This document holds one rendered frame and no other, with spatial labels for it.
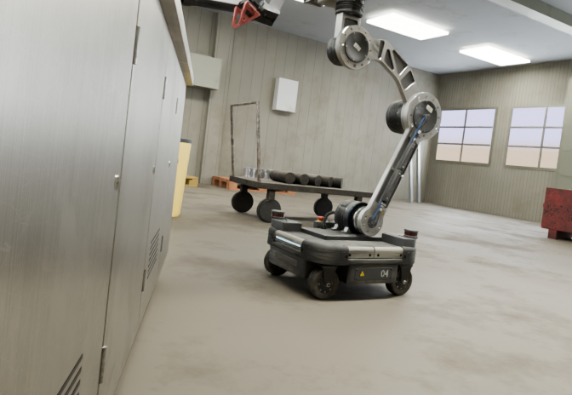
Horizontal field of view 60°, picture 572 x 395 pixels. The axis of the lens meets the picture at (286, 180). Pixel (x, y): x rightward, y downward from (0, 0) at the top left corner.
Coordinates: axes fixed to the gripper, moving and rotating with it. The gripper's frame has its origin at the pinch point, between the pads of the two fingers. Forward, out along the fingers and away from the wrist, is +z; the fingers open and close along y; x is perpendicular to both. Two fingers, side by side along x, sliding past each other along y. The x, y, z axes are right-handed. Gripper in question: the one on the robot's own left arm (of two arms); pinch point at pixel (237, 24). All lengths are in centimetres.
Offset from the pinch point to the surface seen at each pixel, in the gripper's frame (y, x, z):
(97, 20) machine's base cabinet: 114, -39, 63
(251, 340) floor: 32, 54, 90
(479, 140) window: -525, 681, -438
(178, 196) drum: -229, 98, 44
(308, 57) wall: -658, 307, -356
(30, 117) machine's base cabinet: 129, -38, 75
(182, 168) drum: -228, 88, 24
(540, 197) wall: -375, 733, -349
